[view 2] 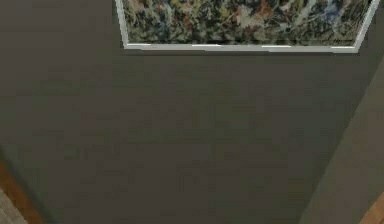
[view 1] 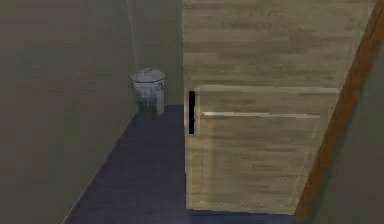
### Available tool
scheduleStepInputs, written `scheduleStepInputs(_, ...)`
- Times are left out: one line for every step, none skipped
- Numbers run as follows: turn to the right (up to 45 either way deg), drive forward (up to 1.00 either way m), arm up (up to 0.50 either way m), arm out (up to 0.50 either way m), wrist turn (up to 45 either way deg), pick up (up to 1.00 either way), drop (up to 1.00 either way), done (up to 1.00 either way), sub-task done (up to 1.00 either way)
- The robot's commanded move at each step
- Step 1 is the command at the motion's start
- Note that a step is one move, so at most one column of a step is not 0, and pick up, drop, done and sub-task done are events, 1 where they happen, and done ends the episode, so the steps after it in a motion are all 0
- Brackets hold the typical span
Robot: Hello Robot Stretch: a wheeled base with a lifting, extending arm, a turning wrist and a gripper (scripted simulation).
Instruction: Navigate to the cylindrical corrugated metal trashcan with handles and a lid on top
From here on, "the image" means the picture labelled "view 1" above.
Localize grey corrugated metal trashcan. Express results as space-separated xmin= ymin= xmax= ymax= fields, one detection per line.
xmin=130 ymin=67 xmax=166 ymax=117

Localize black door handle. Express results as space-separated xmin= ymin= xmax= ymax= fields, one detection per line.
xmin=188 ymin=90 xmax=196 ymax=136

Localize light wooden room door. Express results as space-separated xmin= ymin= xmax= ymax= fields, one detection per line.
xmin=181 ymin=0 xmax=384 ymax=222

